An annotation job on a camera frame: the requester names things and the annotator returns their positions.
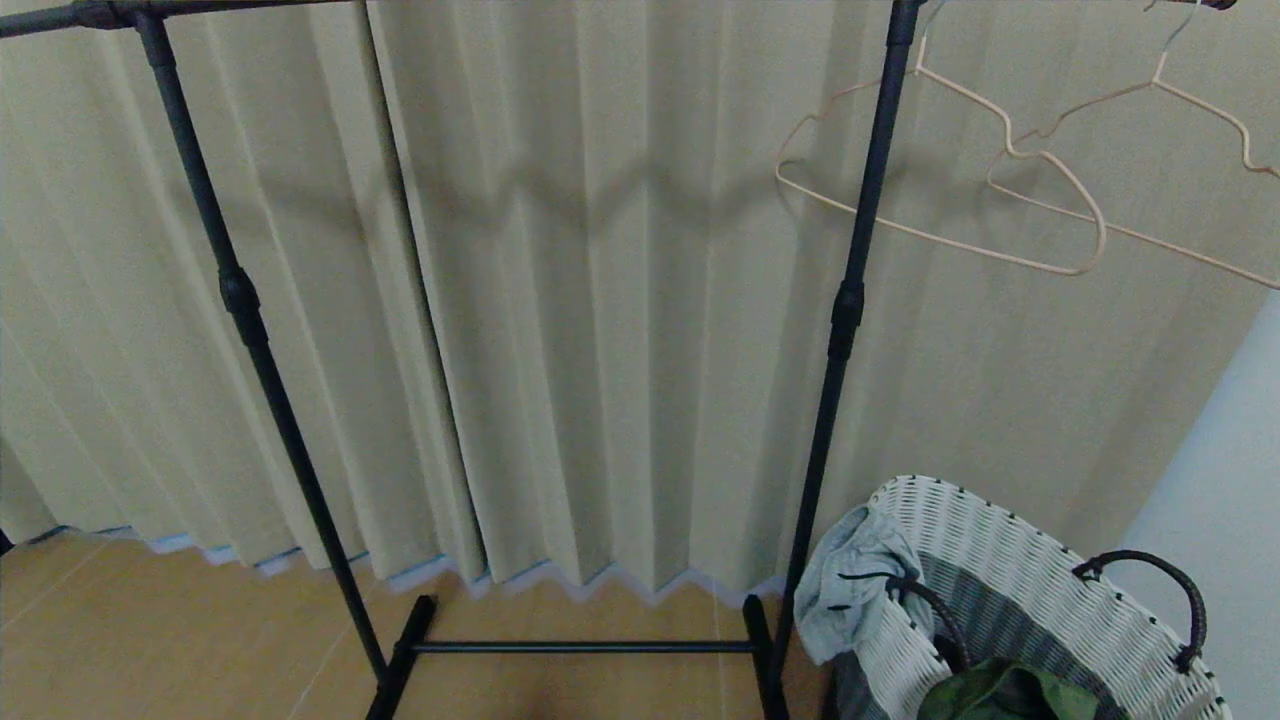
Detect pale grey shorts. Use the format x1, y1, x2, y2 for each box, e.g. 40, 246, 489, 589
794, 505, 937, 667

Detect pink clothes hanger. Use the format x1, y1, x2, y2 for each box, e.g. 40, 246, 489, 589
987, 0, 1280, 292
775, 0, 1109, 277

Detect green long-sleeved shirt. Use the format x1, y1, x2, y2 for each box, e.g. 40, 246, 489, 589
917, 657, 1101, 720

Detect black clothes rack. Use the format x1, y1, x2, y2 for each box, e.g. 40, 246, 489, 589
0, 0, 1238, 720

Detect white laundry basket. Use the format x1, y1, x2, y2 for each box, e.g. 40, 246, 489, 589
828, 475, 1233, 720

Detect beige curtain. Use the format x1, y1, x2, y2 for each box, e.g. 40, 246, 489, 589
0, 0, 1280, 607

